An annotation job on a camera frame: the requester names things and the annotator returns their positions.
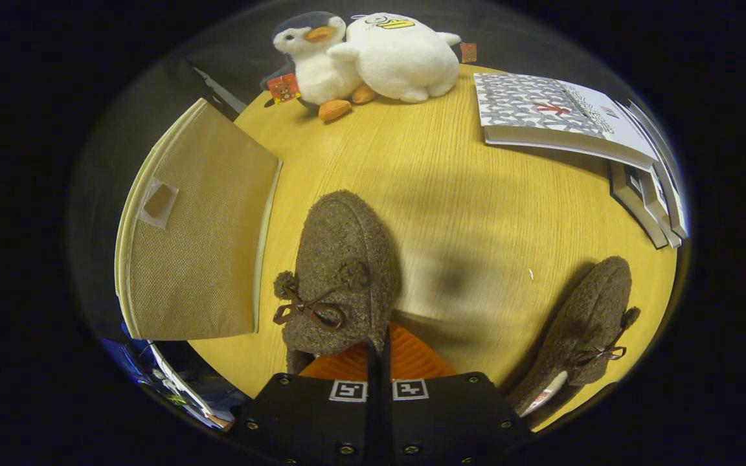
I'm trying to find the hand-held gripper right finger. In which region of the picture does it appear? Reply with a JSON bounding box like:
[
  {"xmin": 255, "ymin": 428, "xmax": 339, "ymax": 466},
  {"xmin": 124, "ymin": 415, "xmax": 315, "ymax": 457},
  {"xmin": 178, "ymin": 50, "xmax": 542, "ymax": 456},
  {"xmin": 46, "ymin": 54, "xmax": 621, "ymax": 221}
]
[{"xmin": 383, "ymin": 322, "xmax": 536, "ymax": 466}]

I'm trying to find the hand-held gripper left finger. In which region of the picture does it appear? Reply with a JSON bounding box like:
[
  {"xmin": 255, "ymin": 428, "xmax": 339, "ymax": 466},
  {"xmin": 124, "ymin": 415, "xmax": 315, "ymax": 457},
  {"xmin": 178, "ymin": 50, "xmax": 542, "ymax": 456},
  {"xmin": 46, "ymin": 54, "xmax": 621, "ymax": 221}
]
[{"xmin": 234, "ymin": 340, "xmax": 380, "ymax": 466}]

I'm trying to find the brown fuzzy shoe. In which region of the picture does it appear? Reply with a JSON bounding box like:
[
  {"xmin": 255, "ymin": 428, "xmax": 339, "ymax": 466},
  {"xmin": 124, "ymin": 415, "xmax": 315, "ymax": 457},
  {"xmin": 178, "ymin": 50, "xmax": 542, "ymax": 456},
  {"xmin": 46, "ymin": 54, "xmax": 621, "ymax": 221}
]
[
  {"xmin": 508, "ymin": 256, "xmax": 641, "ymax": 418},
  {"xmin": 273, "ymin": 190, "xmax": 403, "ymax": 376}
]

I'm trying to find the beige fabric storage box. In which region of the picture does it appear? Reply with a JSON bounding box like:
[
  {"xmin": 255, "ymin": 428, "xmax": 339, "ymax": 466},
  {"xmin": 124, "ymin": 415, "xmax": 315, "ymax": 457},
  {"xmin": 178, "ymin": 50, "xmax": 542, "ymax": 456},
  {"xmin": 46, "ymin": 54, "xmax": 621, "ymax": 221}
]
[{"xmin": 114, "ymin": 97, "xmax": 283, "ymax": 342}]

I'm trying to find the white side desk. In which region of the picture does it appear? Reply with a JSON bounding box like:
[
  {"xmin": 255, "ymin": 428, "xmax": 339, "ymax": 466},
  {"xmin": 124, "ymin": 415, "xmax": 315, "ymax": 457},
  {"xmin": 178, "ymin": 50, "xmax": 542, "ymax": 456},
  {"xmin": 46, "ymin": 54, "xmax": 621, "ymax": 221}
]
[{"xmin": 146, "ymin": 341, "xmax": 251, "ymax": 431}]

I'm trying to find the computer screen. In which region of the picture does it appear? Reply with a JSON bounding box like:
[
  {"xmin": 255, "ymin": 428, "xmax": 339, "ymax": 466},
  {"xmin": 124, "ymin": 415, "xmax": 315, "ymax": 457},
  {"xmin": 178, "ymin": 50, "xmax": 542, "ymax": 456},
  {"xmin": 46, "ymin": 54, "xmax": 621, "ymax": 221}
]
[{"xmin": 100, "ymin": 337, "xmax": 153, "ymax": 389}]

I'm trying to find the dark grey book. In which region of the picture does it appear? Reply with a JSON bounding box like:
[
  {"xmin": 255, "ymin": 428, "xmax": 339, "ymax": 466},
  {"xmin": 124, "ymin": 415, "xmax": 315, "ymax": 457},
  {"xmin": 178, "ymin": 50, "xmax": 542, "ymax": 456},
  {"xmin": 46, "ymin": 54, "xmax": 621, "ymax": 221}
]
[{"xmin": 609, "ymin": 161, "xmax": 670, "ymax": 250}]

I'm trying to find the grey patterned white book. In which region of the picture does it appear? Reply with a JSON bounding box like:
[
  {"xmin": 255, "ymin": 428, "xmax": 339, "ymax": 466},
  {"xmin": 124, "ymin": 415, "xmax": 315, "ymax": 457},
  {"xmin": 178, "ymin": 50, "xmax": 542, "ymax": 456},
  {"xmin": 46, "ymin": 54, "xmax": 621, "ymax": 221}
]
[{"xmin": 473, "ymin": 71, "xmax": 660, "ymax": 172}]

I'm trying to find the grey metal stand bar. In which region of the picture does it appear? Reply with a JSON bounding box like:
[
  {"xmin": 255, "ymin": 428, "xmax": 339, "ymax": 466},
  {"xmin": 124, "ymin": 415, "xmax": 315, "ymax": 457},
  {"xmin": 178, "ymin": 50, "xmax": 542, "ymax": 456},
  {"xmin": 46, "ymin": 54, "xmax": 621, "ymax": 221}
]
[{"xmin": 192, "ymin": 65, "xmax": 247, "ymax": 117}]

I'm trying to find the grey penguin plush toy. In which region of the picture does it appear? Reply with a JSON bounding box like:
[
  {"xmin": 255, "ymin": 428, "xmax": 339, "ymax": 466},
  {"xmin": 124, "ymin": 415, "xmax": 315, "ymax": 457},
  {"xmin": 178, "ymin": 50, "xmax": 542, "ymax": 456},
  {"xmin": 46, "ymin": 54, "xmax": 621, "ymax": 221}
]
[{"xmin": 260, "ymin": 11, "xmax": 377, "ymax": 122}]

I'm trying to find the white duck plush toy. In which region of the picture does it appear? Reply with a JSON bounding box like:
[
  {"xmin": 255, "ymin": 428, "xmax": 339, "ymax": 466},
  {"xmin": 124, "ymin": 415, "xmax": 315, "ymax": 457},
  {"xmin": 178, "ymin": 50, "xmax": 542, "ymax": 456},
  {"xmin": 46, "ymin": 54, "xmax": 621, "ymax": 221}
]
[{"xmin": 328, "ymin": 12, "xmax": 479, "ymax": 104}]

